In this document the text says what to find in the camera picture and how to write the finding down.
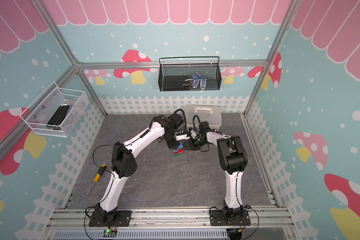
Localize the large blue lego brick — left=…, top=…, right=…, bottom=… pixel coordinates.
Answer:
left=178, top=143, right=184, bottom=151

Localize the red lego brick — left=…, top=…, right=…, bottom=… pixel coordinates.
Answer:
left=174, top=149, right=183, bottom=154

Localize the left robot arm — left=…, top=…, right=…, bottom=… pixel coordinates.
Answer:
left=86, top=109, right=187, bottom=227

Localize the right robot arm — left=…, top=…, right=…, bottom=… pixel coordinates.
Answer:
left=185, top=115, right=251, bottom=232

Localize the white plastic storage box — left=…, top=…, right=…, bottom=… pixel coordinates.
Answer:
left=184, top=105, right=222, bottom=130

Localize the black box in black basket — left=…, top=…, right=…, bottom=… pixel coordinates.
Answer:
left=161, top=76, right=191, bottom=92

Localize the blue white item in basket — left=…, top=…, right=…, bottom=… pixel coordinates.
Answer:
left=185, top=72, right=207, bottom=90

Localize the yellow black screwdriver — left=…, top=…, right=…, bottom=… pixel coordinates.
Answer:
left=87, top=164, right=107, bottom=195

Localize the green lit circuit board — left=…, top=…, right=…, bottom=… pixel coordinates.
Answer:
left=103, top=229, right=118, bottom=238

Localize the black device in white basket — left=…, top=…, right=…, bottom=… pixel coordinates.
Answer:
left=47, top=104, right=70, bottom=131

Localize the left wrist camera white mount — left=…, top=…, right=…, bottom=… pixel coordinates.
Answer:
left=176, top=134, right=190, bottom=141

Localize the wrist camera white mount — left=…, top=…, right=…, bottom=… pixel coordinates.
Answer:
left=189, top=128, right=198, bottom=138
left=176, top=134, right=190, bottom=141

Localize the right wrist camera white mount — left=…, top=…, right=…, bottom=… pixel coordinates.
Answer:
left=189, top=128, right=198, bottom=138

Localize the black wire mesh basket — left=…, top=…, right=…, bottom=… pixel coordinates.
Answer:
left=158, top=56, right=222, bottom=92

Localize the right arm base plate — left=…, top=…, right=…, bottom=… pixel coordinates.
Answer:
left=209, top=208, right=251, bottom=227

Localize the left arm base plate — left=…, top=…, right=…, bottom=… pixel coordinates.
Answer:
left=89, top=211, right=132, bottom=228

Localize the white wire mesh basket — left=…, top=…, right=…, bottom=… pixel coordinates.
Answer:
left=20, top=82, right=90, bottom=138

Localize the aluminium front rail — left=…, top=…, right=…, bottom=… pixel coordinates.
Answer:
left=46, top=206, right=294, bottom=230

